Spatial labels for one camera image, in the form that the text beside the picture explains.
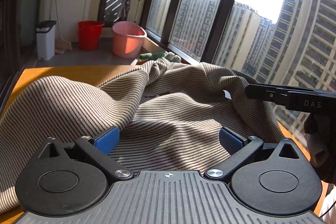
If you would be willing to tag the dark gloved right hand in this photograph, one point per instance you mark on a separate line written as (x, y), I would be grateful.
(320, 137)

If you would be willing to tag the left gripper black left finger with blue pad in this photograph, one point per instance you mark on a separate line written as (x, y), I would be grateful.
(95, 151)

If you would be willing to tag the white bin black lid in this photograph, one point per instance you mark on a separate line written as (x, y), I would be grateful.
(45, 32)

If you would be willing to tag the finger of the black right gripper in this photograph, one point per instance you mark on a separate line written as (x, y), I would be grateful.
(269, 93)

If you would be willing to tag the red plastic bucket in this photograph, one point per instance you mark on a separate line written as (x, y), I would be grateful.
(89, 33)

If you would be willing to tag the grey striped knit garment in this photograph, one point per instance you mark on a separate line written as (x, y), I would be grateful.
(169, 116)

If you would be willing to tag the green cloth pile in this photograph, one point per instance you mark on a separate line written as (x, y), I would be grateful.
(170, 56)

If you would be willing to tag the pink plastic bucket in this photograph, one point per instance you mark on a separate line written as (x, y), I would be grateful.
(128, 38)

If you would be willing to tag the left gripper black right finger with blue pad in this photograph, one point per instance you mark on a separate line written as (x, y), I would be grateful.
(242, 152)

